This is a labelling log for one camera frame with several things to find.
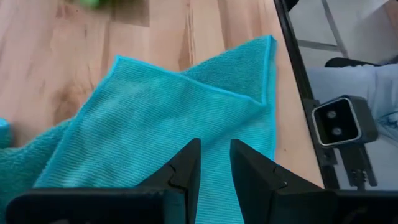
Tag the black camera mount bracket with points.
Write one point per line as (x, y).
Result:
(357, 165)

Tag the person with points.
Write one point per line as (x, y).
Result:
(342, 81)

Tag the green microfiber towel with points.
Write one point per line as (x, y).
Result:
(90, 3)

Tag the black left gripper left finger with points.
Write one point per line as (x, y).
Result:
(174, 186)

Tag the teal microfiber towel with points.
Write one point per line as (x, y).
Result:
(140, 124)

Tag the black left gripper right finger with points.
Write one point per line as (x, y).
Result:
(264, 193)

